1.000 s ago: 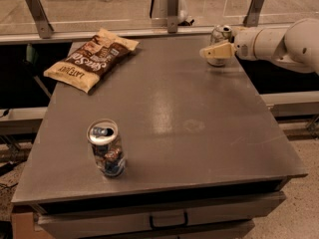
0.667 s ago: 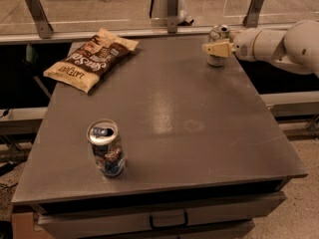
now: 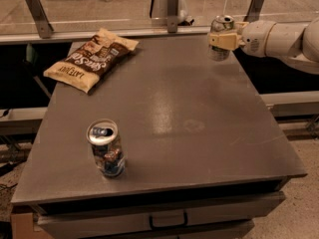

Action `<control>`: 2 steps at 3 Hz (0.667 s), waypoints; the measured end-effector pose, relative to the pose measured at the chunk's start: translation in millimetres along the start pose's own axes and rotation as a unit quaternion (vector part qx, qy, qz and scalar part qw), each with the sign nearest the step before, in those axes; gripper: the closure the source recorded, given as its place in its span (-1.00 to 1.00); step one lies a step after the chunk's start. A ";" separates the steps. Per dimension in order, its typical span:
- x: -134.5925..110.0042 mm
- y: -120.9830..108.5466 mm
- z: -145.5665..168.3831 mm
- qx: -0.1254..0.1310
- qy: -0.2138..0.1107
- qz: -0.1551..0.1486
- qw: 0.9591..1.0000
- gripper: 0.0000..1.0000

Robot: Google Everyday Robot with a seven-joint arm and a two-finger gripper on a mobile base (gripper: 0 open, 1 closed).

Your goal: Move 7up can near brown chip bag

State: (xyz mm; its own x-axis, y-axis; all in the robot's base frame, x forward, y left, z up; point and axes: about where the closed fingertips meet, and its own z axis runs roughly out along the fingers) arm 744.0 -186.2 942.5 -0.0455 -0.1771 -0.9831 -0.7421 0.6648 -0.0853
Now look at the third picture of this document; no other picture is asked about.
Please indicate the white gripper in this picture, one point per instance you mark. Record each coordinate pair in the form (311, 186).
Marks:
(253, 38)

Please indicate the white green 7up can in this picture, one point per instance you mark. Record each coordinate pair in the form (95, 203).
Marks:
(220, 40)

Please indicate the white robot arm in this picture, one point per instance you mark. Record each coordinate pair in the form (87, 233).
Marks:
(294, 44)

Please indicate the brown chip bag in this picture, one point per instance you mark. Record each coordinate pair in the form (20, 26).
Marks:
(84, 67)

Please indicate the blue energy drink can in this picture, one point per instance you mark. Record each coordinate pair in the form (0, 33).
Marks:
(104, 137)

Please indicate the right metal rail bracket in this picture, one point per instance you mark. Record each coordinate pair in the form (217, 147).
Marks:
(254, 10)

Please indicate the metal rail bracket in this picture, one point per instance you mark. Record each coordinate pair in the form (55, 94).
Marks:
(254, 10)
(44, 28)
(172, 10)

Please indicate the middle metal rail bracket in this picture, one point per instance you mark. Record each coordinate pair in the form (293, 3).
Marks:
(172, 10)

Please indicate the horizontal metal rail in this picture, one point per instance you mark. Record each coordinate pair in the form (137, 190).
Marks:
(84, 36)

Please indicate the grey drawer with black handle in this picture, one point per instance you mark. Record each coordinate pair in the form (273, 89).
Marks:
(223, 218)

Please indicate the left metal rail bracket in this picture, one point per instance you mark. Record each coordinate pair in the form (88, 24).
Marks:
(44, 28)

